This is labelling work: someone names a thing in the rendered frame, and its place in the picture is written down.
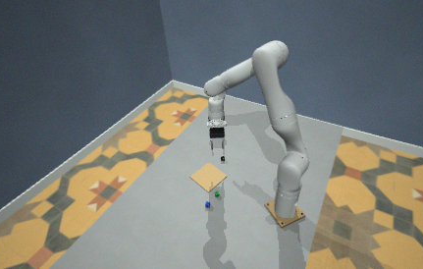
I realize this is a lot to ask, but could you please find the tan square mat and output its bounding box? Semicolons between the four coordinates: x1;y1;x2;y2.
190;162;227;192

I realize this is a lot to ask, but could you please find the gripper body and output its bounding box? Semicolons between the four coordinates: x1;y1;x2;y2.
207;110;227;138

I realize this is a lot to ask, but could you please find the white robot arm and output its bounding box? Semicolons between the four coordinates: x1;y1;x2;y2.
204;40;309;218

